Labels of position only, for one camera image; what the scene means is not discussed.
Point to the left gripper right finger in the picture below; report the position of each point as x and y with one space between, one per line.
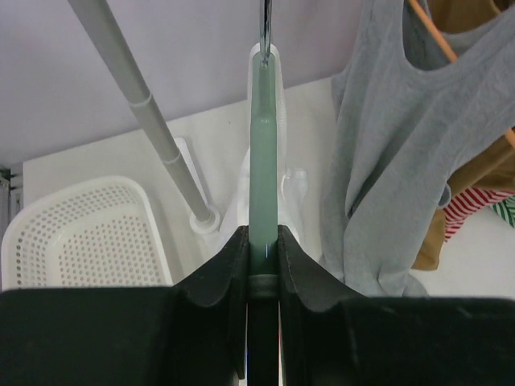
332 335

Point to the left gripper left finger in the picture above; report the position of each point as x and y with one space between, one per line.
191 333

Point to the green plastic hanger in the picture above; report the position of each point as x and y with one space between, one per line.
262 330

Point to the white tank top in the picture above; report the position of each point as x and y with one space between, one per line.
292 182

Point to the red striped tank top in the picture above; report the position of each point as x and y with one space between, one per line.
466 203

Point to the grey tank top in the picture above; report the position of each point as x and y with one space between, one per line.
406 119

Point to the green striped tank top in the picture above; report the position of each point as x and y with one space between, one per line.
505 209

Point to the brown tank top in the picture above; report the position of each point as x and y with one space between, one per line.
493 170

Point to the orange hanger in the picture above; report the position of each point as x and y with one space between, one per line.
454 17

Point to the white perforated basket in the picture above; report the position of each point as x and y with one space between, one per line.
97 233

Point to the white clothes rack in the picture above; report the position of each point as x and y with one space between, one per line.
99 23

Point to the aluminium frame post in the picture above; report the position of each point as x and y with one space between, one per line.
11 193

